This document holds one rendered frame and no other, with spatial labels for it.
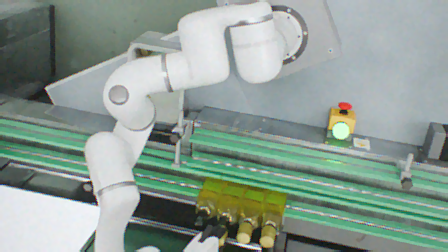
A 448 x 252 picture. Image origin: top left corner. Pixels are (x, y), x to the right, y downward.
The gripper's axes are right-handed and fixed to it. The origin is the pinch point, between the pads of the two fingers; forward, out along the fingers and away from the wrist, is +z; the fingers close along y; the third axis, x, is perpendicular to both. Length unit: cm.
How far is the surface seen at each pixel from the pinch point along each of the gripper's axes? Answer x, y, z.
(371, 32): -17, 45, 50
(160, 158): 28.7, 4.5, 18.9
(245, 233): -5.4, 1.5, 4.0
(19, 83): 119, -5, 54
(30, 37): 121, 12, 63
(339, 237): -22.6, -12.8, 37.7
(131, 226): 29.3, -12.1, 6.7
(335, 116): -13.6, 22.3, 41.1
